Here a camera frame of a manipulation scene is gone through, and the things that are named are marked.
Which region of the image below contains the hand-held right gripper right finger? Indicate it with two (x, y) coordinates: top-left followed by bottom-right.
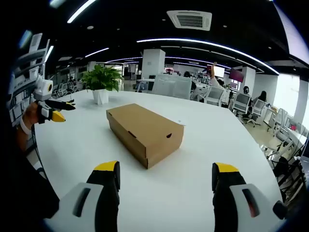
(211, 162), (289, 232)

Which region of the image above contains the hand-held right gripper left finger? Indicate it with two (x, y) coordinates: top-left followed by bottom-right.
(44, 160), (121, 232)

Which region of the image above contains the brown cardboard shoe box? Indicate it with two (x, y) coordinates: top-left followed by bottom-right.
(106, 103), (185, 170)

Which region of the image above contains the person's left hand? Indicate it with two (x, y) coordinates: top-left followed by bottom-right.
(22, 102), (41, 127)

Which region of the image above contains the row of white office chairs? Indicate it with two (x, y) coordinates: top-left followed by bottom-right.
(206, 86), (305, 150)
(52, 81), (82, 99)

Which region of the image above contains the white wristband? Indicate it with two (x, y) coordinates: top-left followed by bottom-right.
(19, 117), (32, 134)

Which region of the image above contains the white shelving rack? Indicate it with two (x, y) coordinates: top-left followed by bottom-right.
(11, 32), (51, 126)

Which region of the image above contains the potted green plant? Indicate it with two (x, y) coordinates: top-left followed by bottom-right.
(81, 64), (124, 105)

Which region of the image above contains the person's black shirt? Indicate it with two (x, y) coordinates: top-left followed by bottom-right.
(4, 145), (60, 232)

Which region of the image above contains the straight ceiling light strip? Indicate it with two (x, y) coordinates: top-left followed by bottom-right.
(67, 0), (97, 24)

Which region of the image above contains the frosted partition panel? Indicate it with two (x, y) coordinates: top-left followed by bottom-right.
(151, 73), (193, 100)

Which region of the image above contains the red monitor screen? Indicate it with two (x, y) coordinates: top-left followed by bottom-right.
(229, 68), (245, 83)

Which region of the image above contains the white display screen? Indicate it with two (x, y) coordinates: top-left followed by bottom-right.
(207, 64), (225, 78)

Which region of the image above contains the ceiling air conditioner vent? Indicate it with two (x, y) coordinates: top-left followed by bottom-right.
(166, 10), (213, 31)

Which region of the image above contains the curved ceiling light strip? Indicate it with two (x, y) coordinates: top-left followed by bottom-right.
(136, 37), (280, 75)

